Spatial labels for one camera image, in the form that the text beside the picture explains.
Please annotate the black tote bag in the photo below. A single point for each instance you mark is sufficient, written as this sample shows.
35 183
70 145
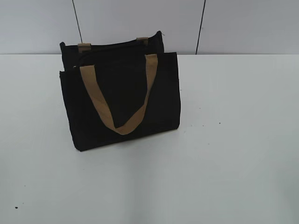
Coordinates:
119 92

